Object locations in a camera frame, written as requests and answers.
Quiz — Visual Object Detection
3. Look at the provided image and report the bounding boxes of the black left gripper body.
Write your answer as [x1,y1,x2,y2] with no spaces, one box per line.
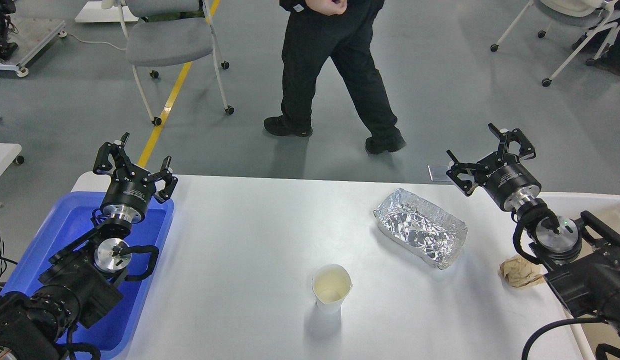
[100,170,156,224]

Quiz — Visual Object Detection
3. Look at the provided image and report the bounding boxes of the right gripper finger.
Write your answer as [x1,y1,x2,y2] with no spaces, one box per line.
[446,149,490,197]
[488,123,536,162]

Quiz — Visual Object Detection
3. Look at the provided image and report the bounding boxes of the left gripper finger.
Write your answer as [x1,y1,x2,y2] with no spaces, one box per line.
[151,155,178,204]
[92,132,134,177]

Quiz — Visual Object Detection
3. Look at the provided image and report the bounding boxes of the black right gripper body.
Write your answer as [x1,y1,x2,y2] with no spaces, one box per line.
[477,153,542,212]

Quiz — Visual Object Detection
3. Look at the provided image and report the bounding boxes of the white paper cup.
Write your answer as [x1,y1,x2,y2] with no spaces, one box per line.
[312,264,353,314]

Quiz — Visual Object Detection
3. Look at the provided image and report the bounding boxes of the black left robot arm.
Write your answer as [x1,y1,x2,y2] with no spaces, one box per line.
[0,133,178,360]

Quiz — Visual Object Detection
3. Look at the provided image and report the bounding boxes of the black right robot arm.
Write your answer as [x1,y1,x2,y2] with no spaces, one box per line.
[446,123,620,360]

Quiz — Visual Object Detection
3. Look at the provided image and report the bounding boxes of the metal floor plate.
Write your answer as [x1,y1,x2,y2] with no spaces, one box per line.
[428,165,452,183]

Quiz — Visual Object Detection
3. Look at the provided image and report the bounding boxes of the aluminium foil tray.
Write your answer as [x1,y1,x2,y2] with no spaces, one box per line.
[372,187,468,271]

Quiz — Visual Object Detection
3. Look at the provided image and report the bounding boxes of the crumpled brown paper ball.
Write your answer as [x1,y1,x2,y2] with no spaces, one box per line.
[499,254,545,289]

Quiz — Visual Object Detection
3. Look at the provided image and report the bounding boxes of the white side table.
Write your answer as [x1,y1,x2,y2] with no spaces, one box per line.
[0,143,24,176]

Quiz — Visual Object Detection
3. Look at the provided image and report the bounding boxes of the grey office chair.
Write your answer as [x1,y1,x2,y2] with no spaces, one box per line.
[116,0,235,126]

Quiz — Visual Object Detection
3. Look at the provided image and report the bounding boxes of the blue plastic bin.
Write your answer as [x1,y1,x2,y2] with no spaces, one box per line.
[0,191,174,360]

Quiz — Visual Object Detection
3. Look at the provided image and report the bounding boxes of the white chair at right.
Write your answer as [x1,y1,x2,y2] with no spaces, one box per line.
[490,0,620,88]

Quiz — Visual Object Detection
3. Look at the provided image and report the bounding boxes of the white flat board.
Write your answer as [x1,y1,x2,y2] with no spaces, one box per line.
[74,0,138,23]

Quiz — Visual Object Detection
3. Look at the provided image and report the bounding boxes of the beige plastic bin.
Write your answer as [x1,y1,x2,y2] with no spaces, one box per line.
[541,193,620,360]

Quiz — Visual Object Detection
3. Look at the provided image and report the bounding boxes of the person in black clothes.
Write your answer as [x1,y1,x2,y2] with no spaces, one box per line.
[263,0,407,155]

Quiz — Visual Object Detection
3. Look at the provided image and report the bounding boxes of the white power adapter cable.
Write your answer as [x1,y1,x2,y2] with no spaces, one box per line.
[65,32,126,51]

